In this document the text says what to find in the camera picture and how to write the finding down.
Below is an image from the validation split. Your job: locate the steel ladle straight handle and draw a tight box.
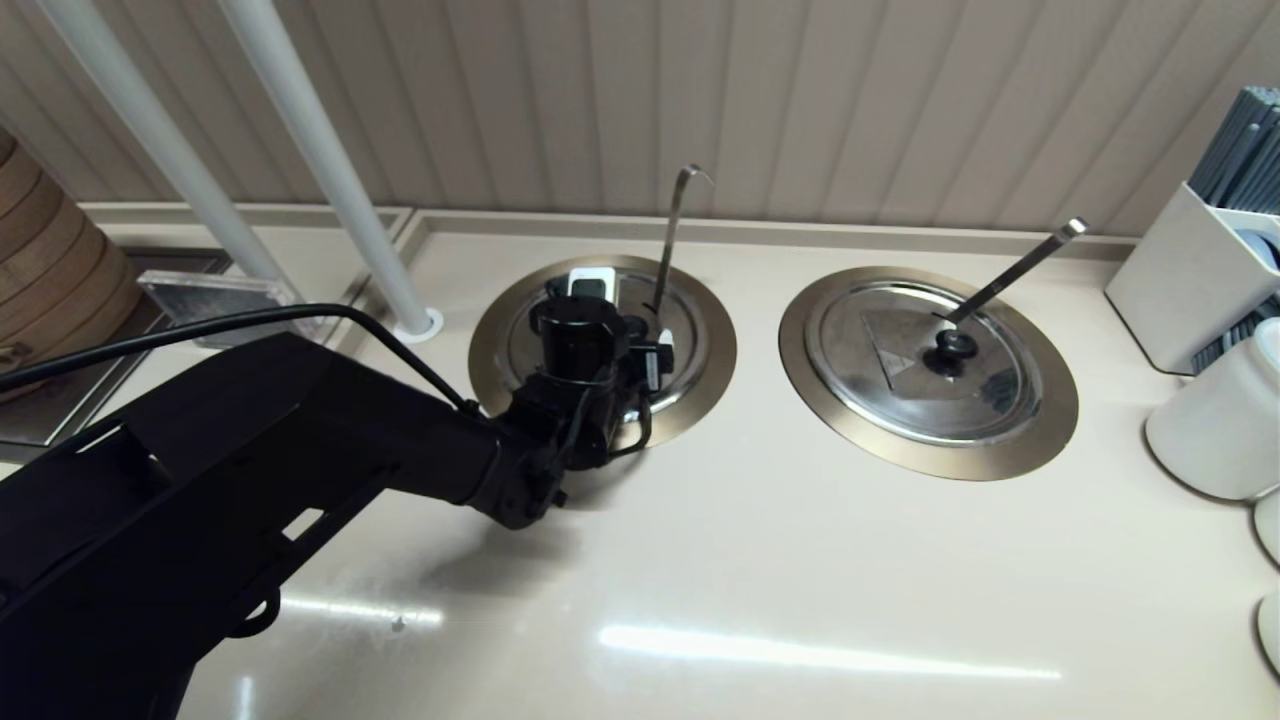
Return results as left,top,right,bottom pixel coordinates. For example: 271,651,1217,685
945,217,1089,326

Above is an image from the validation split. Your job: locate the white blue-rimmed dish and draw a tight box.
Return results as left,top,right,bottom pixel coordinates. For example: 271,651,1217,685
1232,230,1280,276

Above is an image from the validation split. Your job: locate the steel ladle hooked handle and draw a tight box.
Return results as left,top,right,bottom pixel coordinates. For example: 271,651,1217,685
650,165,715,316

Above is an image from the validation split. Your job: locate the clear acrylic sign block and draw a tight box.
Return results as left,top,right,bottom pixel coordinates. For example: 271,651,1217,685
136,270,319,349

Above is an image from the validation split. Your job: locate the white ceramic jar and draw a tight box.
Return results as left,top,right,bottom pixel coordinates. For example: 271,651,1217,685
1146,318,1280,501

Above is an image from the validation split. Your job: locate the bamboo steamer stack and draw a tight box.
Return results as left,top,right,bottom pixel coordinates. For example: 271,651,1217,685
0,128,141,401

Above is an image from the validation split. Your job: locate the white utensil holder box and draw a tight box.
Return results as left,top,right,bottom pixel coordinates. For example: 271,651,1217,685
1105,180,1280,376

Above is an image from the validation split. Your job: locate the bronze well rim ring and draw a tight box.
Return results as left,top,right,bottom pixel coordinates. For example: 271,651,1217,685
779,265,1080,483
469,254,738,451

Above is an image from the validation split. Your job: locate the white slanted pole with flange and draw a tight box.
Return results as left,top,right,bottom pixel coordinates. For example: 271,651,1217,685
217,0,444,344

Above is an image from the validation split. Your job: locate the grey chopsticks bundle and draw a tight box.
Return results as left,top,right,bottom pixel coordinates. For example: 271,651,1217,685
1188,85,1280,216

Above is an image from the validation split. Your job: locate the dark steel steamer tray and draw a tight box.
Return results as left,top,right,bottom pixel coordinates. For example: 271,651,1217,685
0,250,233,466

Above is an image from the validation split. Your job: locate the steel hinged lid black knob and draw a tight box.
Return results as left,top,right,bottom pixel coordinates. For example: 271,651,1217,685
805,282,1045,448
505,270,709,426

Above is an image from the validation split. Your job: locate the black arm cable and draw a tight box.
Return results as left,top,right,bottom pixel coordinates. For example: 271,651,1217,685
0,303,481,416

